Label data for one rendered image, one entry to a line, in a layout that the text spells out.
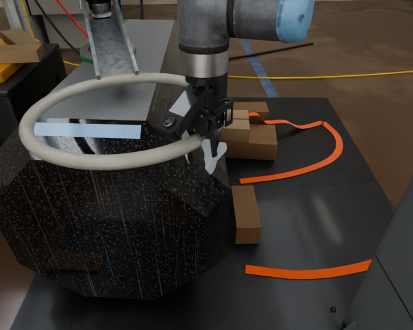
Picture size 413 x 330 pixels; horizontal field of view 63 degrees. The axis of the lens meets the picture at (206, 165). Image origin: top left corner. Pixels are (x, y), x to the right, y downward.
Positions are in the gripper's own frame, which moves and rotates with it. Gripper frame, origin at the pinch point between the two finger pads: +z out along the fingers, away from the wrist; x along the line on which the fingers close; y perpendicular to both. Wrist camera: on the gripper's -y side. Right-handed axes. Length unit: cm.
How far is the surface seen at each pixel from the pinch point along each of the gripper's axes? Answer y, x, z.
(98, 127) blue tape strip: -0.8, 36.9, 3.2
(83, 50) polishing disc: 25, 82, -4
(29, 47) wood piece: 20, 120, 0
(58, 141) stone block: -10.0, 44.1, 6.5
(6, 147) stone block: -19, 61, 11
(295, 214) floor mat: 89, 12, 83
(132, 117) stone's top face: 7.1, 31.7, 1.4
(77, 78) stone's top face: 12, 67, 0
